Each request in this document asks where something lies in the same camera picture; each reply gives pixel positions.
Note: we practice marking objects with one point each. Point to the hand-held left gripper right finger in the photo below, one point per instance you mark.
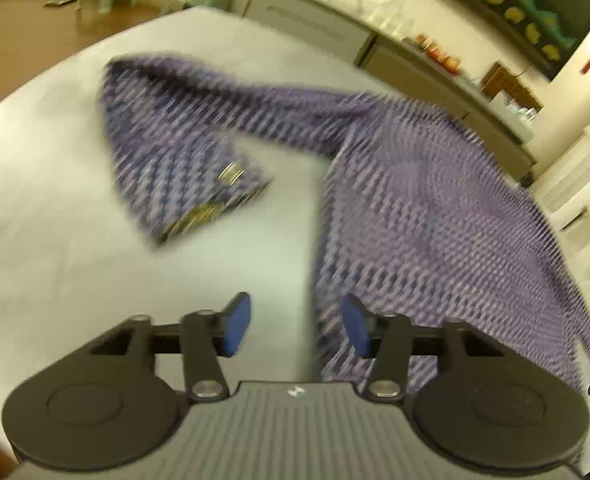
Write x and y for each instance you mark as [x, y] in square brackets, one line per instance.
[355, 327]

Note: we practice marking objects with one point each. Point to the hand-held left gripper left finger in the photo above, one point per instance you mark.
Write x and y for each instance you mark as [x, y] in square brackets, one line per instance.
[237, 322]

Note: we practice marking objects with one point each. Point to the purple striped shirt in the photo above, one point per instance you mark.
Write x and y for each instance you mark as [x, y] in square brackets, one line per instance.
[415, 200]

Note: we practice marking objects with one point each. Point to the white door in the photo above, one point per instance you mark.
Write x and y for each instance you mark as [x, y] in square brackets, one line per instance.
[582, 185]

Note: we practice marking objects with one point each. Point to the white sheet covered bed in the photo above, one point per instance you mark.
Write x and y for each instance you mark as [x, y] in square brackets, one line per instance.
[50, 210]

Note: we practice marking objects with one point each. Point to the long low sideboard cabinet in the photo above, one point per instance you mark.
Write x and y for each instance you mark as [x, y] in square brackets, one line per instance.
[425, 90]

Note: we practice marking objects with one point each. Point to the wooden box with papers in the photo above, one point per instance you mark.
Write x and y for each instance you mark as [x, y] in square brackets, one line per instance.
[507, 85]

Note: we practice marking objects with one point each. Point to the red packaged goods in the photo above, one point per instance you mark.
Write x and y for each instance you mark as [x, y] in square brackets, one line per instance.
[437, 52]

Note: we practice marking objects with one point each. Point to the clear glass jars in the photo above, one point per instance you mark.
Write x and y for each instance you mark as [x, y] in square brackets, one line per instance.
[387, 12]

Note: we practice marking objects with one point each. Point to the dark flat floor object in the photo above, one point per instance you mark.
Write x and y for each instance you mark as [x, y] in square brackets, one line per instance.
[61, 1]

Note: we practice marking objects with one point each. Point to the green wall board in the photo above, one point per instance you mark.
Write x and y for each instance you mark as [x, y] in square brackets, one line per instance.
[525, 5]

